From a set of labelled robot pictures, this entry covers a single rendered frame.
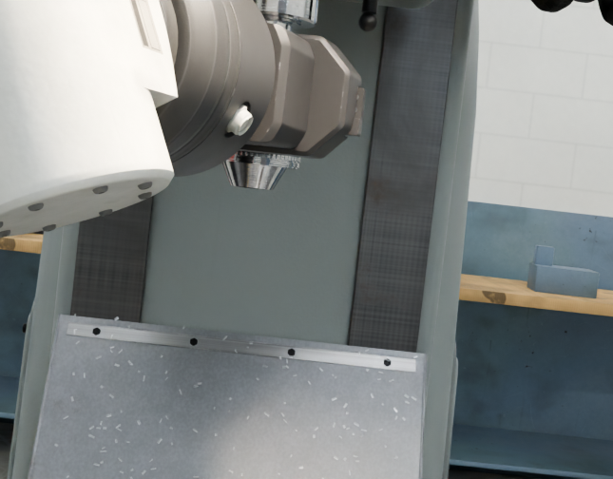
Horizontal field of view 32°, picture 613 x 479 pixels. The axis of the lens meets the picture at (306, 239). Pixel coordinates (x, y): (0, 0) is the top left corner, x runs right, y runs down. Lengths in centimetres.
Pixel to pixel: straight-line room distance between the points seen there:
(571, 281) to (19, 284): 235
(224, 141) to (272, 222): 51
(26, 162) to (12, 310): 461
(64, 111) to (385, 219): 64
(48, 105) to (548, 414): 475
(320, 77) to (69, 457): 50
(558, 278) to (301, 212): 338
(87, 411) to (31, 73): 63
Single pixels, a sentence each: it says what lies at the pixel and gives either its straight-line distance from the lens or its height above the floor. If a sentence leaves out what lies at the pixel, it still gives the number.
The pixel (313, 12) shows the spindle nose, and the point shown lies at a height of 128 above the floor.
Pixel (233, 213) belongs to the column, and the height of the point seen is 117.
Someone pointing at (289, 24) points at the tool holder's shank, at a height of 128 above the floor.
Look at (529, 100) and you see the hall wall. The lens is 490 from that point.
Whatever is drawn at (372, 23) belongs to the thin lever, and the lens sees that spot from 56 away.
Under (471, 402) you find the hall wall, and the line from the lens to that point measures 493.
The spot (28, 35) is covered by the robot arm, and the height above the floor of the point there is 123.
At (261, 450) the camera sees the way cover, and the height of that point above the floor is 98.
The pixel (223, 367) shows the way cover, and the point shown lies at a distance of 93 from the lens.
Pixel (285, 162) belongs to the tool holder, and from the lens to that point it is 54.
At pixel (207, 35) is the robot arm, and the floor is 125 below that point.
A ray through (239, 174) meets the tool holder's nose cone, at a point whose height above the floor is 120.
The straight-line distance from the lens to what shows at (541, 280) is 427.
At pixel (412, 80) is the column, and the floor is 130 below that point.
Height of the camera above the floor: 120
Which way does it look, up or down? 3 degrees down
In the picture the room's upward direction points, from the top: 6 degrees clockwise
